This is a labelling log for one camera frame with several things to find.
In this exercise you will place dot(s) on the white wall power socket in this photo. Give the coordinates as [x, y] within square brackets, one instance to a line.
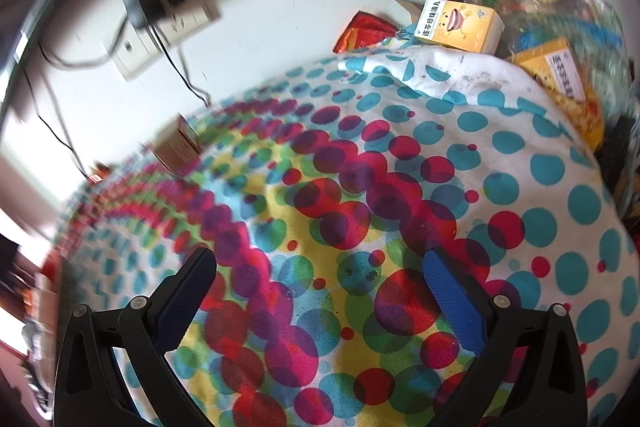
[195, 22]

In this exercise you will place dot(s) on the yellow cartoon face box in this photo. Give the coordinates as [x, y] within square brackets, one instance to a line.
[457, 29]

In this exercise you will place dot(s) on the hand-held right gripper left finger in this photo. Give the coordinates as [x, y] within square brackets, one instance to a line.
[185, 299]

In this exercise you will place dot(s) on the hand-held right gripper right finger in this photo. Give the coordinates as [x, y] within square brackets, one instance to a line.
[450, 299]

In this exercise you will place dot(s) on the yellow medicine box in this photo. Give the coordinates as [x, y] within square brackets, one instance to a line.
[552, 67]

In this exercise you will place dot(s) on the orange snack packet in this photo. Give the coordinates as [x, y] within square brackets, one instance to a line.
[587, 117]

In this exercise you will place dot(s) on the clear plastic bag of goods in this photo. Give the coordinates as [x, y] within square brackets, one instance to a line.
[595, 27]

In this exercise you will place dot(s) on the polka-dot blanket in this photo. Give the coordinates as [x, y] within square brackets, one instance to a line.
[350, 187]

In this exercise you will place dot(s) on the red candy wrapper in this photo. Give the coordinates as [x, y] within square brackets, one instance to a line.
[97, 174]

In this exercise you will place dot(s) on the small brown box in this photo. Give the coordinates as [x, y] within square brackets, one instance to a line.
[175, 147]

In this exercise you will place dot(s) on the black power adapter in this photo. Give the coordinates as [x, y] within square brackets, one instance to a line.
[137, 2]

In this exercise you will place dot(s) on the red snack packet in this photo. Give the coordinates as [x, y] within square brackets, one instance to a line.
[367, 32]

